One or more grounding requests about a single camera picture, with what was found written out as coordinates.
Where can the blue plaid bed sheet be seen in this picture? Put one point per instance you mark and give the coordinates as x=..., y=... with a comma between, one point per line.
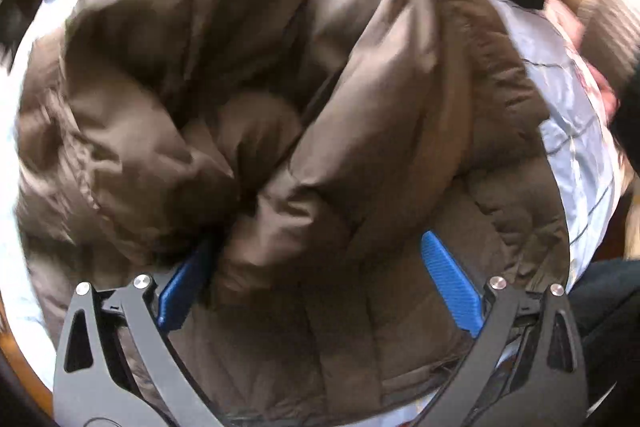
x=587, y=167

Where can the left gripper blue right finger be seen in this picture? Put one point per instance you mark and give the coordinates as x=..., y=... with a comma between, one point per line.
x=459, y=294

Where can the person right forearm sleeve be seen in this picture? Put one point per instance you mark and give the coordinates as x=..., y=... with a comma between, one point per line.
x=610, y=41

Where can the brown down jacket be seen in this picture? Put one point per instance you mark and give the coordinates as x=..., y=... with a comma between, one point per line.
x=308, y=144

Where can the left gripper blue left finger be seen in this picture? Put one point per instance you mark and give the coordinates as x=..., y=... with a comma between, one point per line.
x=176, y=291

